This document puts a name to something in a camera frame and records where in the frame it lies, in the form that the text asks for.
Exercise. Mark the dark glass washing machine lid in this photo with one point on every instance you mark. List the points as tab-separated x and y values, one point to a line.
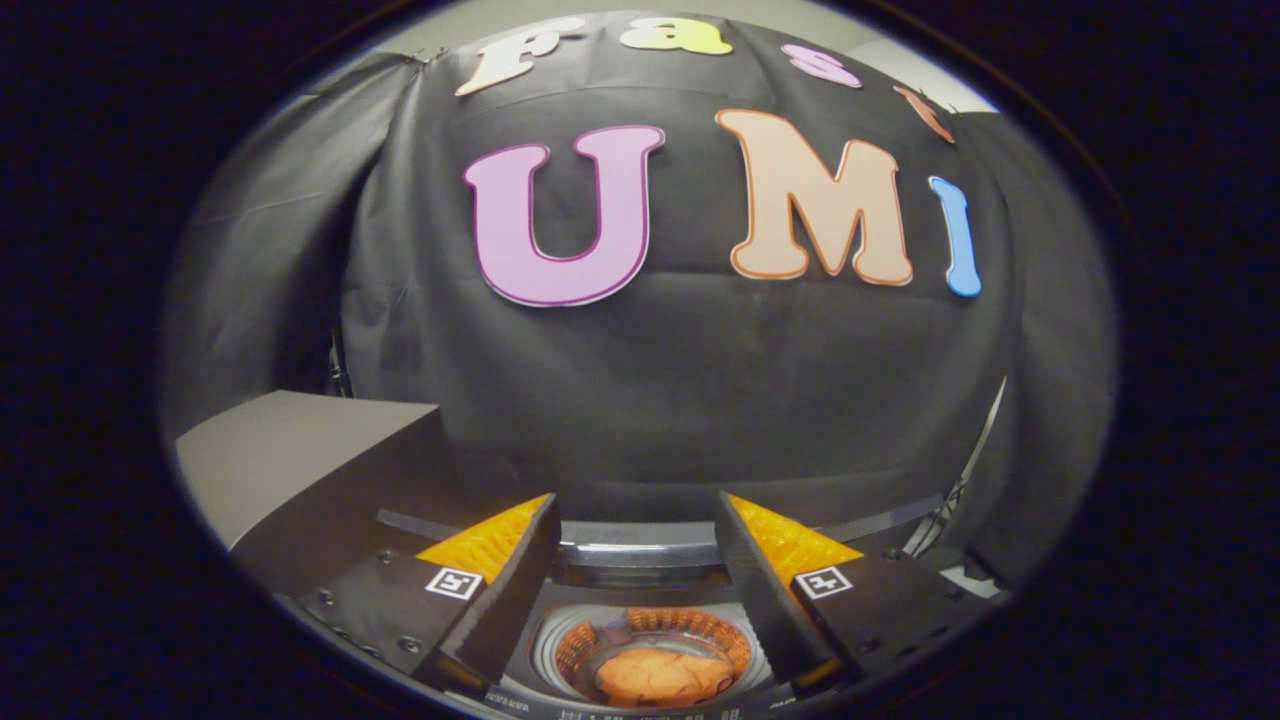
650	505

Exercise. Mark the white pole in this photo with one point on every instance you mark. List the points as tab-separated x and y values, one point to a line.
985	430

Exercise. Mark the orange shirt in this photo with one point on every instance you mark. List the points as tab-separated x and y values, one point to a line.
660	675

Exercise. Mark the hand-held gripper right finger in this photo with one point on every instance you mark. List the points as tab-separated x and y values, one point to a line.
760	600

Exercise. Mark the black backdrop cloth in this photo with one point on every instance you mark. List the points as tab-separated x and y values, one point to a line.
700	380

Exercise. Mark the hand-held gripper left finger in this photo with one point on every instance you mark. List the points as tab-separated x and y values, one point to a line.
515	600

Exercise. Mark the grey washing machine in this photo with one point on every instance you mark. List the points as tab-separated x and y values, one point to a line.
640	595

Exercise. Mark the white and black cabinet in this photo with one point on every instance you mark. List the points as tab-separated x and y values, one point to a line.
290	450

